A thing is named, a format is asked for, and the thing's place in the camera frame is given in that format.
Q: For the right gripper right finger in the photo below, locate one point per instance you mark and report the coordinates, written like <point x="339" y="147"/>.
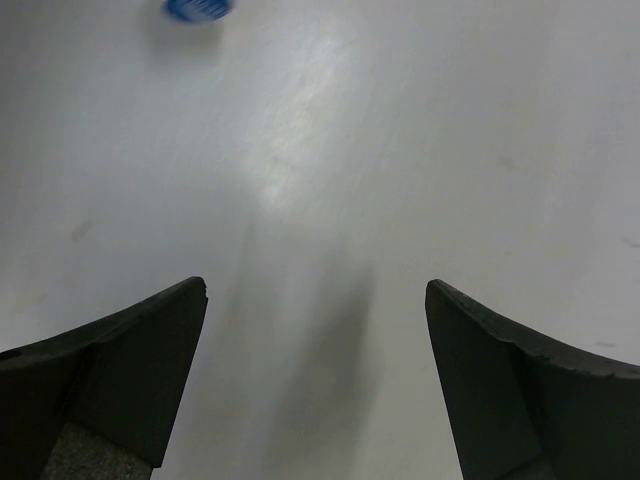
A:
<point x="522" y="405"/>

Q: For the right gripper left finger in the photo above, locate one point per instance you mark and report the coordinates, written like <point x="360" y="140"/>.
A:
<point x="100" y="401"/>

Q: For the clear bottle blue label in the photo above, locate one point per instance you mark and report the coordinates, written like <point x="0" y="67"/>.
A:
<point x="198" y="11"/>

